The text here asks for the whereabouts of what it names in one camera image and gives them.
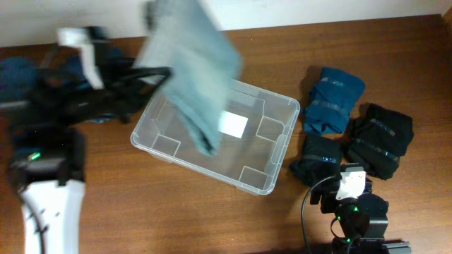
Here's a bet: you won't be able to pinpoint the small black taped cloth bundle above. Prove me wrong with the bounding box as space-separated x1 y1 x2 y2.
289 134 343 187

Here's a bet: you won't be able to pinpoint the dark blue jeans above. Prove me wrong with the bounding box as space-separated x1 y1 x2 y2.
1 48 124 123

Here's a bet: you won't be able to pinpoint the large black taped cloth bundle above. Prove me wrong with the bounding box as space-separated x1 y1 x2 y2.
346 104 414 180

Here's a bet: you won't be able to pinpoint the blue taped cloth bundle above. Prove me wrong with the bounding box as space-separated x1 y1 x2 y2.
303 67 366 135

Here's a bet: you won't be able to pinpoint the clear plastic storage bin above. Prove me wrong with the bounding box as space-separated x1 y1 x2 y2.
131 81 301 195

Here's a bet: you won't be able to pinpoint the light blue jeans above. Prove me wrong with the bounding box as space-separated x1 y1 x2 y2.
135 0 243 156

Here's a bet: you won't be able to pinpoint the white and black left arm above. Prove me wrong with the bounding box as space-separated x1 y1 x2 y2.
1 26 171 253

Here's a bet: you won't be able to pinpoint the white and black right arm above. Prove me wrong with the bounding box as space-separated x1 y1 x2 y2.
310 164 412 254

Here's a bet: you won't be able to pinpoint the white label in bin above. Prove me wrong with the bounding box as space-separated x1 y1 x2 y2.
218 111 248 138

